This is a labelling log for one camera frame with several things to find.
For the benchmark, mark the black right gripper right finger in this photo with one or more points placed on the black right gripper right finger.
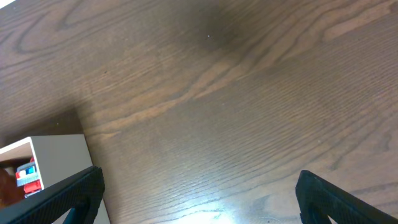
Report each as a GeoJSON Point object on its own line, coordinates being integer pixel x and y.
{"type": "Point", "coordinates": [322, 202]}

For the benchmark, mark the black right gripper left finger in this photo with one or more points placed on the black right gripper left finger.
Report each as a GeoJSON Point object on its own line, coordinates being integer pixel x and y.
{"type": "Point", "coordinates": [78, 196]}

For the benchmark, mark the red toy fire truck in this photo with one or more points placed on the red toy fire truck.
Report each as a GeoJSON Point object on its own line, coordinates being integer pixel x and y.
{"type": "Point", "coordinates": [27, 177]}

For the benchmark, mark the brown plush bear toy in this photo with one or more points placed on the brown plush bear toy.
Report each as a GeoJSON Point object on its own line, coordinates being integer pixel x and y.
{"type": "Point", "coordinates": [10, 193]}

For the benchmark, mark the white cardboard box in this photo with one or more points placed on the white cardboard box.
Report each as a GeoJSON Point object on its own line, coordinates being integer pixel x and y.
{"type": "Point", "coordinates": [57, 158]}

